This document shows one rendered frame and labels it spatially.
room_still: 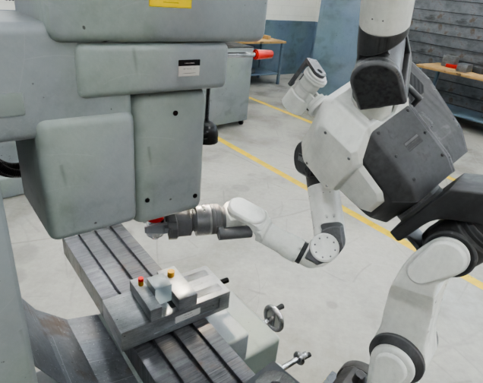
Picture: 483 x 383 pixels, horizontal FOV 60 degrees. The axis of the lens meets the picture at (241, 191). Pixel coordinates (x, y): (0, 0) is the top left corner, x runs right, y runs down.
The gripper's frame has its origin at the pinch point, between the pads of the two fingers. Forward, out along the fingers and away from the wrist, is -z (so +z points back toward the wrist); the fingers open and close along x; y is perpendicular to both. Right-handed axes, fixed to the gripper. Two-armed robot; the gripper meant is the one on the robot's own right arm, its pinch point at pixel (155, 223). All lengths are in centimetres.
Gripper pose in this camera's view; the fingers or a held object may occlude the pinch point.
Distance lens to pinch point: 116.1
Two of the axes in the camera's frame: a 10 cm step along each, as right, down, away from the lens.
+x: 2.7, 4.5, -8.5
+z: 9.6, -0.6, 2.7
